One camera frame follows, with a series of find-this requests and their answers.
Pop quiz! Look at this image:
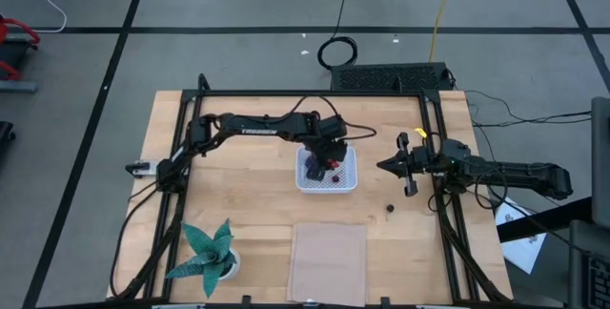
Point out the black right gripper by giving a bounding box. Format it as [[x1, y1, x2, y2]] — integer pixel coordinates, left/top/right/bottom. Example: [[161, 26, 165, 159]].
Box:
[[376, 132, 442, 197]]

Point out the coiled black floor cable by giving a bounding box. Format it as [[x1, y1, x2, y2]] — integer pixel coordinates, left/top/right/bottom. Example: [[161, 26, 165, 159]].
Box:
[[316, 0, 359, 72]]

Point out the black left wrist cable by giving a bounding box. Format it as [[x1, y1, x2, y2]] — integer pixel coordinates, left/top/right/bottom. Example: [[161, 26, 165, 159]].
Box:
[[342, 120, 378, 142]]

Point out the white perforated plastic basket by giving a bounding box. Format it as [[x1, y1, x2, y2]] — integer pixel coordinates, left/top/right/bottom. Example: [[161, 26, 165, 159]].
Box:
[[295, 138, 358, 195]]

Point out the black perforated computer case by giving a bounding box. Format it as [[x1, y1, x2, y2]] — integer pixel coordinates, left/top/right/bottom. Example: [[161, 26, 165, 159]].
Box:
[[329, 61, 455, 93]]

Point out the white printed paper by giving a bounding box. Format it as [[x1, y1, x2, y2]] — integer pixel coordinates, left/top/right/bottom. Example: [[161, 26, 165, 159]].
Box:
[[494, 196, 548, 276]]

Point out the silver bracket plate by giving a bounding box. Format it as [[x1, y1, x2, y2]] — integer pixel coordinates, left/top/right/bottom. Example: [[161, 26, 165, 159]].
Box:
[[124, 159, 161, 179]]

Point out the black aluminium table frame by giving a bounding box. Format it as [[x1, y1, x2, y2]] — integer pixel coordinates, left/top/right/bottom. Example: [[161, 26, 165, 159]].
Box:
[[107, 72, 514, 309]]

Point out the green potted plant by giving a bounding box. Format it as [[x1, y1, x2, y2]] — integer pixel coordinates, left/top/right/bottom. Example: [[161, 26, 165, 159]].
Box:
[[165, 217, 242, 299]]

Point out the black keyboard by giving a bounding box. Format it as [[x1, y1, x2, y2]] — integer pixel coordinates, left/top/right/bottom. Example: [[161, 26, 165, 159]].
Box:
[[587, 255, 610, 309]]

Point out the yellow hanging cable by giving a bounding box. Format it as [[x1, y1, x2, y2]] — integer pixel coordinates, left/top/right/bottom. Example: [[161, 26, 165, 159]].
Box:
[[427, 0, 460, 64]]

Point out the grey desk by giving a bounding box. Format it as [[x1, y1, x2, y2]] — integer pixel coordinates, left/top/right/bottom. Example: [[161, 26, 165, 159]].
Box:
[[569, 219, 610, 309]]

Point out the red framed cart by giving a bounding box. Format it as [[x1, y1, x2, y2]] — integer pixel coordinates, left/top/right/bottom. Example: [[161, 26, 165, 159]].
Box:
[[0, 15, 43, 82]]

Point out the black beam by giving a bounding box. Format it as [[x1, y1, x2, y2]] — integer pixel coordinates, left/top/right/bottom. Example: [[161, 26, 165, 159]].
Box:
[[497, 196, 596, 244]]

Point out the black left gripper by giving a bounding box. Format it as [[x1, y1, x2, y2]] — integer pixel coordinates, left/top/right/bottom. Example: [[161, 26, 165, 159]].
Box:
[[300, 133, 349, 181]]

